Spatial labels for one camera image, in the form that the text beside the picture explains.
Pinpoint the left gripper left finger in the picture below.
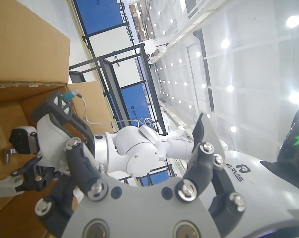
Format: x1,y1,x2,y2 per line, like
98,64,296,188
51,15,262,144
35,113,109,238

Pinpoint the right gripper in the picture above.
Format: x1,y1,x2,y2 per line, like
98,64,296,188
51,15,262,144
0,132,110,198

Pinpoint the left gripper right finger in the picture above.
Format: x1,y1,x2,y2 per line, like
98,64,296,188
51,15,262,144
176,112,247,215

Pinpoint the small silver metal part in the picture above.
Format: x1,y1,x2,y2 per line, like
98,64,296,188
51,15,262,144
2,148,17,163

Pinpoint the blue and white partition panel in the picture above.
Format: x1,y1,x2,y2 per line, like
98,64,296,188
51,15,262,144
64,0,140,49
120,164,176,188
98,46,168,136

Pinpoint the robot body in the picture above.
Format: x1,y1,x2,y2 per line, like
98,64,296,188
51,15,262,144
209,105,299,238

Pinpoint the large brown cardboard carton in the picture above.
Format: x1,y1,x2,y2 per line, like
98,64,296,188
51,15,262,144
0,0,116,238

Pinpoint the thin white cable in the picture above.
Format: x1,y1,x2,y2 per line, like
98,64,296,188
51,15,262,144
63,89,160,136

